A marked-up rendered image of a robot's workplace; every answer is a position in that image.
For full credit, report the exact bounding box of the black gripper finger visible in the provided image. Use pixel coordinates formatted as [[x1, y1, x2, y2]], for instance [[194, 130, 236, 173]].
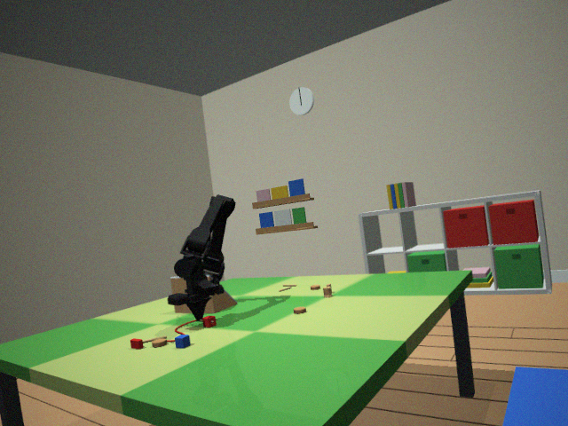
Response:
[[198, 296, 212, 320], [186, 300, 200, 321]]

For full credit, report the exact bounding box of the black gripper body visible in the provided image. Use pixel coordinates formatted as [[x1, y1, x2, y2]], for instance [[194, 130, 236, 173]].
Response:
[[167, 272, 224, 306]]

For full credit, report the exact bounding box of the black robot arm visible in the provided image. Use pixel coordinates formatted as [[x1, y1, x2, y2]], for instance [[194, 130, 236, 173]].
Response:
[[174, 194, 235, 297]]

